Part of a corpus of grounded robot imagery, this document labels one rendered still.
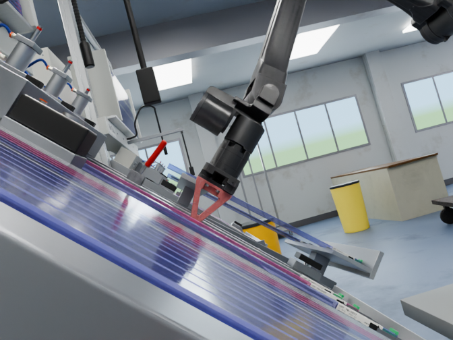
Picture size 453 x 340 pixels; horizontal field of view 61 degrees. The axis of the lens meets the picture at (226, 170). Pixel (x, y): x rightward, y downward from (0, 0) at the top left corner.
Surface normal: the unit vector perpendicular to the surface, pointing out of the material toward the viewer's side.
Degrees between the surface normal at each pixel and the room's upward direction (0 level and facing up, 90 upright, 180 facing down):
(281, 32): 82
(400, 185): 90
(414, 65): 90
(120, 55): 90
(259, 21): 90
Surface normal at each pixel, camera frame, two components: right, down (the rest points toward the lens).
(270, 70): 0.24, -0.27
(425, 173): 0.07, -0.09
